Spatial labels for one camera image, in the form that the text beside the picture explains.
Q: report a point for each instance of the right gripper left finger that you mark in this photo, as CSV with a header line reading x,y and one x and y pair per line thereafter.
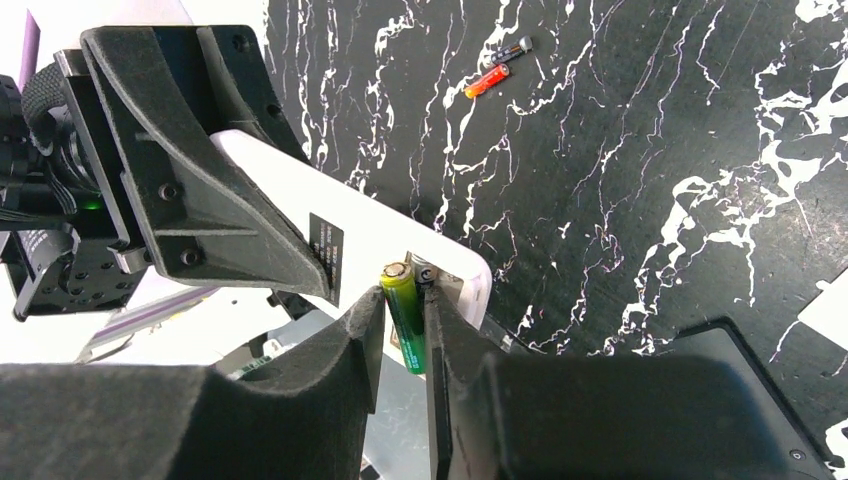
x,y
305,416

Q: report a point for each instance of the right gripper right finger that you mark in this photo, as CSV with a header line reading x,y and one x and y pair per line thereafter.
x,y
534,416

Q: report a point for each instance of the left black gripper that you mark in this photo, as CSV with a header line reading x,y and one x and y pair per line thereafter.
x,y
145,101

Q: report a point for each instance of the white remote control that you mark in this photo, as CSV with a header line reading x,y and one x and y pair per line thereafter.
x,y
361,235

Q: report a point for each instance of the green battery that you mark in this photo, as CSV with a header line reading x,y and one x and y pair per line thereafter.
x,y
400,291

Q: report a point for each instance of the white battery cover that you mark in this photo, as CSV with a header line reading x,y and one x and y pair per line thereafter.
x,y
826,314

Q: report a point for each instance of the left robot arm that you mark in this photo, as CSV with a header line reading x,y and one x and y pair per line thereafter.
x,y
55,228

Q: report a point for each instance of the black remote control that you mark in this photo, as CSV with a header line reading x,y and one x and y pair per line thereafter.
x,y
768,417

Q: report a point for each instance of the black battery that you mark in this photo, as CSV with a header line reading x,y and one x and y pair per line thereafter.
x,y
509,52

